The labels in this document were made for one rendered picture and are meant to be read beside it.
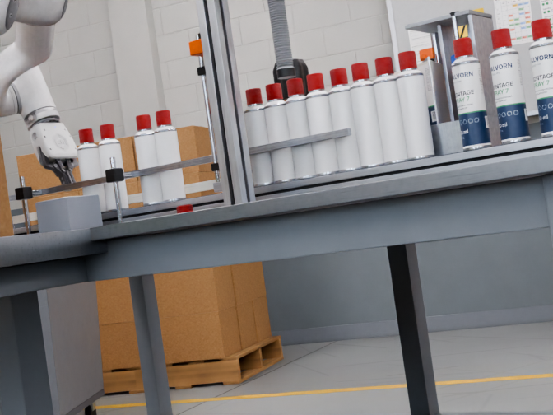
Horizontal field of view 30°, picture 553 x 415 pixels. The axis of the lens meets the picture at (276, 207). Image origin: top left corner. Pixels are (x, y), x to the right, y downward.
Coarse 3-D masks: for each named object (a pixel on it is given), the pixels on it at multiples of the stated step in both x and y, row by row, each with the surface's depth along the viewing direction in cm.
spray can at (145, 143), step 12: (144, 120) 232; (144, 132) 232; (144, 144) 231; (144, 156) 231; (156, 156) 232; (144, 168) 231; (144, 180) 231; (156, 180) 231; (144, 192) 232; (156, 192) 231; (144, 204) 232
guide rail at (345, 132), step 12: (336, 132) 200; (348, 132) 199; (276, 144) 208; (288, 144) 207; (300, 144) 205; (204, 156) 219; (156, 168) 227; (168, 168) 225; (84, 180) 240; (96, 180) 238; (48, 192) 247
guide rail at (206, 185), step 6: (252, 174) 222; (210, 180) 228; (186, 186) 232; (192, 186) 231; (198, 186) 230; (204, 186) 229; (210, 186) 228; (186, 192) 232; (192, 192) 231; (132, 198) 242; (138, 198) 241; (18, 216) 265; (24, 216) 264; (30, 216) 262; (36, 216) 261; (18, 222) 265
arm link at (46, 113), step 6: (42, 108) 250; (48, 108) 250; (54, 108) 252; (30, 114) 250; (36, 114) 249; (42, 114) 249; (48, 114) 250; (54, 114) 251; (24, 120) 252; (30, 120) 250; (36, 120) 249; (42, 120) 250; (30, 126) 251
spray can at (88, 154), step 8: (88, 128) 243; (80, 136) 243; (88, 136) 243; (88, 144) 243; (80, 152) 243; (88, 152) 242; (96, 152) 243; (80, 160) 243; (88, 160) 242; (96, 160) 243; (80, 168) 243; (88, 168) 242; (96, 168) 243; (88, 176) 242; (96, 176) 242; (96, 184) 242; (88, 192) 242; (96, 192) 242; (104, 192) 244; (104, 200) 243; (104, 208) 243
